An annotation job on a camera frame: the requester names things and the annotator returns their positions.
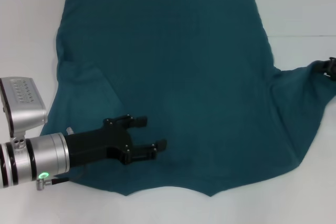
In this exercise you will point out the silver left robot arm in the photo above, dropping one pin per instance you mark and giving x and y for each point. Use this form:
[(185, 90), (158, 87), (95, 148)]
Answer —
[(34, 159)]

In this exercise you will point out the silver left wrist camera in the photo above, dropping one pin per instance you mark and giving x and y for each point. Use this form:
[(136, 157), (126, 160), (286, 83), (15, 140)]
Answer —
[(22, 103)]

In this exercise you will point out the teal blue t-shirt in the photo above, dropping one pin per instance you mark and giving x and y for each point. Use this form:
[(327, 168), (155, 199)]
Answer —
[(183, 77)]

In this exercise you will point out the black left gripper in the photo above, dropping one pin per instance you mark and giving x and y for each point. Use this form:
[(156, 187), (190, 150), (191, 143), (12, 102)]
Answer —
[(97, 145)]

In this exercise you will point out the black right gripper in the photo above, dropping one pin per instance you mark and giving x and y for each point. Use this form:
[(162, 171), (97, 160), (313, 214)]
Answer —
[(333, 69)]

